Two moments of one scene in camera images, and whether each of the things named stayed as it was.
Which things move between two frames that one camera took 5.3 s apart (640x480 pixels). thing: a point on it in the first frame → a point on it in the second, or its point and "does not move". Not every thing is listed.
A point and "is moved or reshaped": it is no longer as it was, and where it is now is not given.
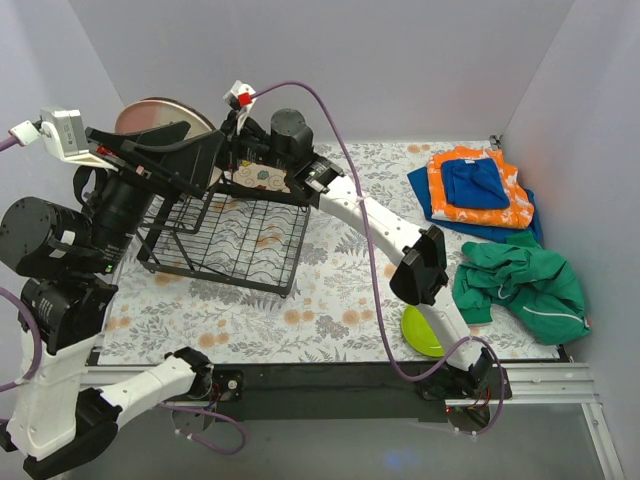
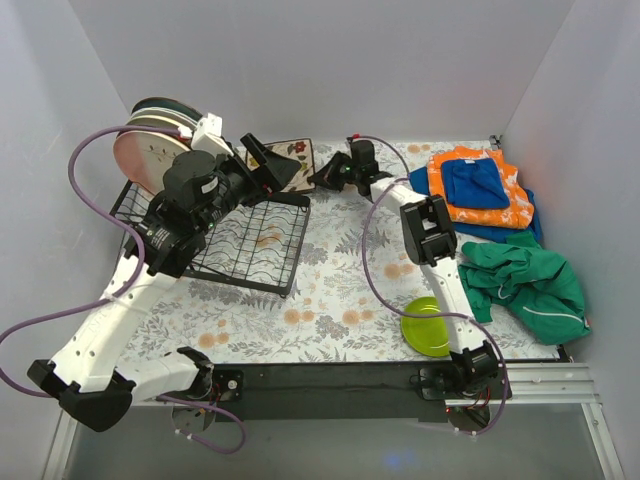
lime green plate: [419, 334] does not move
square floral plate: [261, 176] is moved or reshaped
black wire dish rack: [242, 241] does not move
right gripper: [228, 150] → [338, 173]
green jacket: [535, 287] does not move
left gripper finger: [193, 156] → [275, 172]
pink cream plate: [154, 112] is moved or reshaped
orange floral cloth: [520, 209] does not move
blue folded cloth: [474, 183] does not move
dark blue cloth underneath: [420, 181] does not move
